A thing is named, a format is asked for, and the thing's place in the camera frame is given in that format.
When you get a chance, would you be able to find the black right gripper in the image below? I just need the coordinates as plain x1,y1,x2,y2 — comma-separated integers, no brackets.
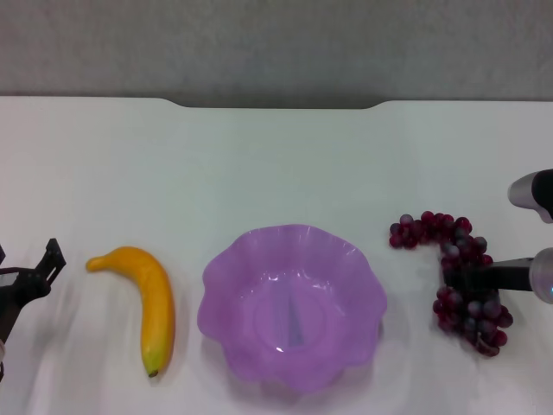
443,258,537,292

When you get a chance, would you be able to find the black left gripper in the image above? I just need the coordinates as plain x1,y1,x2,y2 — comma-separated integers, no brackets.
0,237,68,343

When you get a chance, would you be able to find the dark red grape bunch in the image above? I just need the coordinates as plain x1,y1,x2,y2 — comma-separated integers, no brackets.
388,210,514,358

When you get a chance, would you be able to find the yellow banana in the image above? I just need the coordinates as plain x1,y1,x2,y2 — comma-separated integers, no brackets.
85,246,176,379

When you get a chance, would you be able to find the purple wavy plastic bowl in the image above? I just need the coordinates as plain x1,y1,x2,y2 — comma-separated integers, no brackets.
197,223,389,395

